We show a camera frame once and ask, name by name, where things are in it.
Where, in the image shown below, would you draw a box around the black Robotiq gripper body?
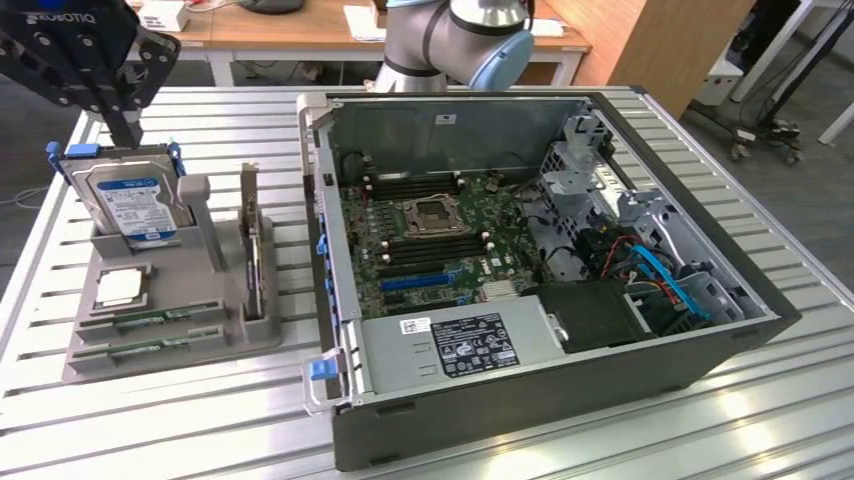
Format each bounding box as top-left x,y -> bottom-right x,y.
0,0 -> 145,71

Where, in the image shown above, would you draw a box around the green RAM stick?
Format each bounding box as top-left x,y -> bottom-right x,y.
105,335 -> 198,357
112,307 -> 221,329

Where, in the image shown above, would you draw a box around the RAM slot white latches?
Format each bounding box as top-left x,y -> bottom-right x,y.
365,171 -> 460,184
386,236 -> 487,253
390,247 -> 493,265

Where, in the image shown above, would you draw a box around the RAM slot black latches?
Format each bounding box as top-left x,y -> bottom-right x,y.
366,176 -> 461,189
389,241 -> 489,258
385,230 -> 485,247

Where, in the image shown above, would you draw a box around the white labelled box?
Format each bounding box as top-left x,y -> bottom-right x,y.
136,0 -> 192,34

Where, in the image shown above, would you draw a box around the blue disk caddy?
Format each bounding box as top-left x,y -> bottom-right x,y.
43,141 -> 186,177

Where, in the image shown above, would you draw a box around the black rounded desk device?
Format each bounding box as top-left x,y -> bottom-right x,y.
238,0 -> 305,15

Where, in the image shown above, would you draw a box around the hard disk blue label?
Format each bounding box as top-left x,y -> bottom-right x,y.
57,152 -> 185,251

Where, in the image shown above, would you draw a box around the white paper stack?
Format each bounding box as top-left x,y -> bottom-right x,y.
342,3 -> 389,42

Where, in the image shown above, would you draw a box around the graphics card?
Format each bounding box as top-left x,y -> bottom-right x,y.
237,160 -> 269,322

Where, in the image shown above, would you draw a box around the silver CPU chip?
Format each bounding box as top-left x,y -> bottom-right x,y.
92,269 -> 152,309

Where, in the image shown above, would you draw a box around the grey parts rack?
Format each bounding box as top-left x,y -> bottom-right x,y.
60,172 -> 285,386

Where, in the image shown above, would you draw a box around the metal CPU socket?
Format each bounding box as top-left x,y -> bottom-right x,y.
392,192 -> 472,239

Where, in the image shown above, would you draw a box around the long black expansion slot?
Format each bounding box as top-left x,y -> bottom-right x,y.
374,263 -> 442,281

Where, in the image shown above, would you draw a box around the blue expansion slot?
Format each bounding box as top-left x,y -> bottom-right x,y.
378,264 -> 468,294

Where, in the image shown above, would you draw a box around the green motherboard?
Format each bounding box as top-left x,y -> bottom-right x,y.
336,169 -> 559,321

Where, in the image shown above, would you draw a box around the silver metal disk bay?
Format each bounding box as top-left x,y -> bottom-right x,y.
532,113 -> 779,337

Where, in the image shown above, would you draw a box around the silver chipset heatsink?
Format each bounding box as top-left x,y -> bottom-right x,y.
477,280 -> 523,302

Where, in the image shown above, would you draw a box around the silver power supply unit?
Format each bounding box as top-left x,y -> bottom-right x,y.
345,297 -> 568,396

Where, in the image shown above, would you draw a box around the wooden cabinet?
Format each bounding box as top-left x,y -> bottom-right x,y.
543,0 -> 759,120

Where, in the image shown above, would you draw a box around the black fan shroud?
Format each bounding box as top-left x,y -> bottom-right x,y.
536,279 -> 652,354

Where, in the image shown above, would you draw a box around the white box red button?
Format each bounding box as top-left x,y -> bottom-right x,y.
696,47 -> 747,107

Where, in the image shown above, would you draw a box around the black wheeled stand base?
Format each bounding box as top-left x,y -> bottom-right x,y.
729,117 -> 805,164

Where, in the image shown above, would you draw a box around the black open PC case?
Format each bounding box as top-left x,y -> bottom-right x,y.
294,89 -> 804,474

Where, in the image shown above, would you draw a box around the wooden desk white frame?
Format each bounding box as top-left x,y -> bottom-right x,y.
210,0 -> 593,90
136,0 -> 214,64

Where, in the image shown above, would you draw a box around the white floor cable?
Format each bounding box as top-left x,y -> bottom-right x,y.
0,185 -> 49,209

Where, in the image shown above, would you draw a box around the red wire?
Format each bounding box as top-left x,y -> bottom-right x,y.
599,235 -> 683,306

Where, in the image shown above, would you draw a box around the blue flat data wire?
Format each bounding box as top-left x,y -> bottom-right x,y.
629,242 -> 708,321

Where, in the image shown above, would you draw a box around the white table frame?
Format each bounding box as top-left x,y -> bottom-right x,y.
729,0 -> 854,146

